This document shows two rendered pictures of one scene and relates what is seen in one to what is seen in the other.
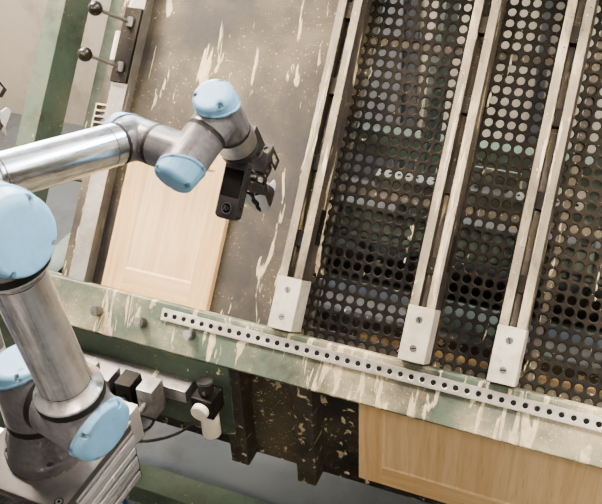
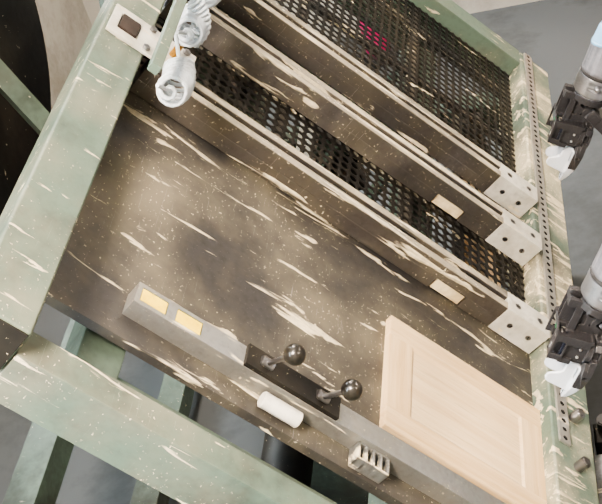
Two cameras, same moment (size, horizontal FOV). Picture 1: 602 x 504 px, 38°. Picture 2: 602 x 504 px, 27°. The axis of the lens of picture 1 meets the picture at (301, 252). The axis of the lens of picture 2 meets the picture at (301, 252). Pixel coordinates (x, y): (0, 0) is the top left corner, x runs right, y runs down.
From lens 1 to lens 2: 3.20 m
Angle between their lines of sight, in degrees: 77
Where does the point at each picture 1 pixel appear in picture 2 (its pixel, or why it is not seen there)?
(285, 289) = (518, 307)
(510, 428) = (556, 210)
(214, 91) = not seen: outside the picture
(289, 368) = not seen: hidden behind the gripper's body
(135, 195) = (451, 447)
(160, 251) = (498, 439)
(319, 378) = not seen: hidden behind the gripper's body
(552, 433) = (550, 188)
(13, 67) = not seen: outside the picture
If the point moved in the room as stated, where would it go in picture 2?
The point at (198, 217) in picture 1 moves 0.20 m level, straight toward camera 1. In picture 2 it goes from (458, 385) to (539, 339)
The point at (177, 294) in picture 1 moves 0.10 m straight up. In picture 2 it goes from (533, 434) to (526, 400)
